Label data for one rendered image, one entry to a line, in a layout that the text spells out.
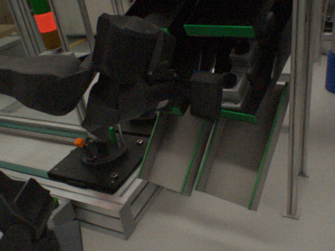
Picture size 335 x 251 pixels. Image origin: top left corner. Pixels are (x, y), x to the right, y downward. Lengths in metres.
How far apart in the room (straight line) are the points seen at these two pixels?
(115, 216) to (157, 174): 0.14
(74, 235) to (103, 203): 0.22
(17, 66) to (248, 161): 0.52
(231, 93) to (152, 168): 0.32
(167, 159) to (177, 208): 0.18
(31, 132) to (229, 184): 0.84
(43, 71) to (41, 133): 0.95
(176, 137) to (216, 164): 0.12
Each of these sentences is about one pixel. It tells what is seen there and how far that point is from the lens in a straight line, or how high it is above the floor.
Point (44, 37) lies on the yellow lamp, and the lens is 1.12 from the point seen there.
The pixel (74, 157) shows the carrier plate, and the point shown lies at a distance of 1.09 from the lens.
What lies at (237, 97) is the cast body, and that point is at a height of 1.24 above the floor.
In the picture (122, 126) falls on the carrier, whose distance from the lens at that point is 1.18.
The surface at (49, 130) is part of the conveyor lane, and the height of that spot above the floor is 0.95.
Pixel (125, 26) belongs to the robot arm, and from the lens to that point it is 0.38.
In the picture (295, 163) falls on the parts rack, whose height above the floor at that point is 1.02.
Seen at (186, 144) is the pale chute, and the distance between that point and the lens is 0.84.
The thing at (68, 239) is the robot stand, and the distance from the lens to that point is 0.69.
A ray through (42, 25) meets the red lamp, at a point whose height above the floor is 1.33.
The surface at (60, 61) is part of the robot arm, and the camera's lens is 0.45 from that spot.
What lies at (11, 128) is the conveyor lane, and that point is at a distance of 1.48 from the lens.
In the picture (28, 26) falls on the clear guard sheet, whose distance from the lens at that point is 1.24.
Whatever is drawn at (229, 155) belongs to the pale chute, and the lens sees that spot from 0.80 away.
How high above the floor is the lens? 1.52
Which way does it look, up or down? 30 degrees down
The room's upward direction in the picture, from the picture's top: 10 degrees counter-clockwise
